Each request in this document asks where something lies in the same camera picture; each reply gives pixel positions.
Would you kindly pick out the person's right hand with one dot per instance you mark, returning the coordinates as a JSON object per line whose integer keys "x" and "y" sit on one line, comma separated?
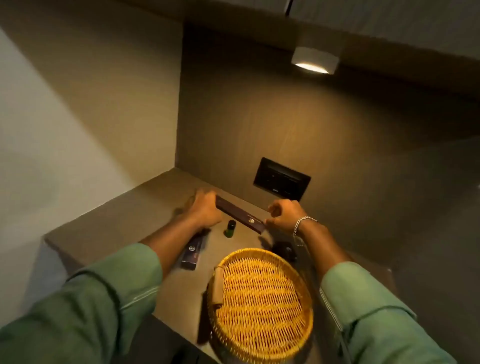
{"x": 287, "y": 218}

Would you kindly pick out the person's left fingers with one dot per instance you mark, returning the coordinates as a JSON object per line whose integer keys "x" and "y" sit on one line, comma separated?
{"x": 204, "y": 195}

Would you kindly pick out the person's right fingers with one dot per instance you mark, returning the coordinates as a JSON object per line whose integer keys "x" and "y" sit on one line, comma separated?
{"x": 275, "y": 212}

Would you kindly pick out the black wall socket panel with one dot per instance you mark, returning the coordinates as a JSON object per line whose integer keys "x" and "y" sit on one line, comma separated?
{"x": 281, "y": 180}

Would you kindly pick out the person's right forearm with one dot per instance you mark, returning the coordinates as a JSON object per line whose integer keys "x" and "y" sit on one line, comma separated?
{"x": 324, "y": 249}

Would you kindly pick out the person's left hand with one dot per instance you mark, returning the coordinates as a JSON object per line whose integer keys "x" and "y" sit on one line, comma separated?
{"x": 204, "y": 212}

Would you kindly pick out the person's left forearm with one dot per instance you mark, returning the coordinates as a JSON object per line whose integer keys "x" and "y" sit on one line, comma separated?
{"x": 165, "y": 247}

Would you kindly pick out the small dark green bottle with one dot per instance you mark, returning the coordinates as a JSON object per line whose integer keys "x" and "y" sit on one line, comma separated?
{"x": 230, "y": 228}

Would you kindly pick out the white ceiling spot lamp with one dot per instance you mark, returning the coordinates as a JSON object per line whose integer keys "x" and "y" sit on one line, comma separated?
{"x": 315, "y": 60}

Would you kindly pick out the short dark maroon box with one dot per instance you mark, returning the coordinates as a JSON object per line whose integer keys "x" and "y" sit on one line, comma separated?
{"x": 192, "y": 252}

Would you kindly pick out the long dark maroon box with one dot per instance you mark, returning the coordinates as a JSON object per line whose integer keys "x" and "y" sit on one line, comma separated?
{"x": 240, "y": 216}

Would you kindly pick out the round yellow wicker tray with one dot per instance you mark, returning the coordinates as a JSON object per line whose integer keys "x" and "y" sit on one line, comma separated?
{"x": 261, "y": 303}

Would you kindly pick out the small black round object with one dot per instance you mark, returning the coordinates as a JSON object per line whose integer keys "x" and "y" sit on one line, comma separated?
{"x": 284, "y": 250}

